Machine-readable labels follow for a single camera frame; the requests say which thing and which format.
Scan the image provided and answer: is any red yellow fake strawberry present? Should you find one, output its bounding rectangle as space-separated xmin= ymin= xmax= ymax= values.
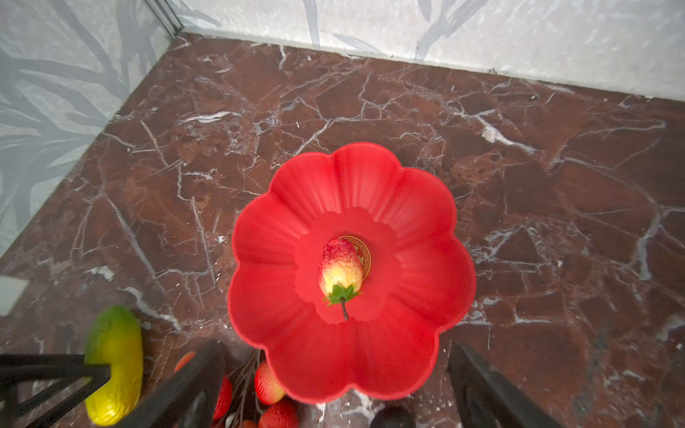
xmin=319 ymin=238 xmax=364 ymax=321

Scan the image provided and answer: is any dark fake avocado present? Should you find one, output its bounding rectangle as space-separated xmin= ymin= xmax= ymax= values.
xmin=369 ymin=406 xmax=416 ymax=428

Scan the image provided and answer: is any red fake lychee bunch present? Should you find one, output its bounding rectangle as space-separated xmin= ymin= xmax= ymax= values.
xmin=173 ymin=350 xmax=301 ymax=428

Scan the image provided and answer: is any red flower-shaped fruit bowl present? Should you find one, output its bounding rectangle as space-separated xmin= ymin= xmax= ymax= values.
xmin=228 ymin=143 xmax=476 ymax=404

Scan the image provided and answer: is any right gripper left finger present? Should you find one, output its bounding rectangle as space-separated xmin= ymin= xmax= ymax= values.
xmin=116 ymin=342 xmax=228 ymax=427

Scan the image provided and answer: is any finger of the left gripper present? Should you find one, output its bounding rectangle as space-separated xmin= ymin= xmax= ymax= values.
xmin=1 ymin=354 xmax=112 ymax=427

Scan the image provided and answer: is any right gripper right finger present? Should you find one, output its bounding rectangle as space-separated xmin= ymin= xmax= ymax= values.
xmin=448 ymin=344 xmax=561 ymax=428

